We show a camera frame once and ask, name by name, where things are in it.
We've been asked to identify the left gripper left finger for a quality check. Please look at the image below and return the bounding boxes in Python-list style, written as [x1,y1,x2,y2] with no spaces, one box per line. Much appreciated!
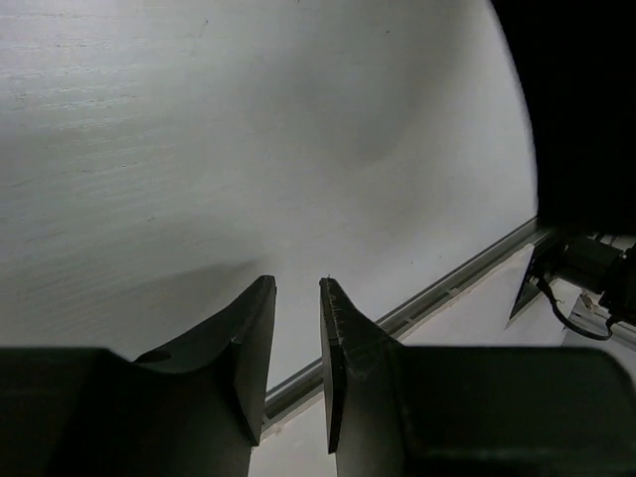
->
[134,275,276,476]

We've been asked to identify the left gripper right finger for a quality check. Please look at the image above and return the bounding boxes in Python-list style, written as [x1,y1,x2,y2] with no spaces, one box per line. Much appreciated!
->
[319,277,412,476]

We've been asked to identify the black skirt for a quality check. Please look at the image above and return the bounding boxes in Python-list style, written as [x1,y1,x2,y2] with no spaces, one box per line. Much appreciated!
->
[492,1,635,236]

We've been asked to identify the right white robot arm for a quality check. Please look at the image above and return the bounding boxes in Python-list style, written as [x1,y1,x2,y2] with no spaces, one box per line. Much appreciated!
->
[525,234,635,342]

